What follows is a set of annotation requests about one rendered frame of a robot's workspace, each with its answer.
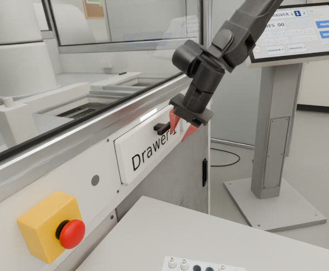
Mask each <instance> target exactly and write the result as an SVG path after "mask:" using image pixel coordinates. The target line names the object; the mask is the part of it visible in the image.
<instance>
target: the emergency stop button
mask: <svg viewBox="0 0 329 271"><path fill-rule="evenodd" d="M84 236H85V224H84V222H83V221H81V220H78V219H74V220H71V221H70V222H68V223H67V224H66V225H65V226H64V228H63V229H62V231H61V233H60V237H59V241H60V245H61V246H62V247H63V248H65V249H72V248H74V247H76V246H77V245H78V244H79V243H81V241H82V240H83V238H84Z"/></svg>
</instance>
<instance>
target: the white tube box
mask: <svg viewBox="0 0 329 271"><path fill-rule="evenodd" d="M169 257H170V256H165V259H164V263H163V267H162V271H183V270H182V269H181V266H180V261H181V259H182V258H175V259H176V268H174V269H171V268H169V263H168V259H169ZM187 260H188V270H186V271H219V266H220V265H221V264H217V263H210V262H202V261H195V260H189V259H187ZM226 267H227V271H246V269H245V268H242V267H235V266H228V265H226Z"/></svg>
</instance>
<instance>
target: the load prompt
mask: <svg viewBox="0 0 329 271"><path fill-rule="evenodd" d="M301 17H309V13H308V11H307V9H294V10H281V11H276V12H275V13H274V15H273V16H272V17H271V19H270V20H276V19H289V18H301Z"/></svg>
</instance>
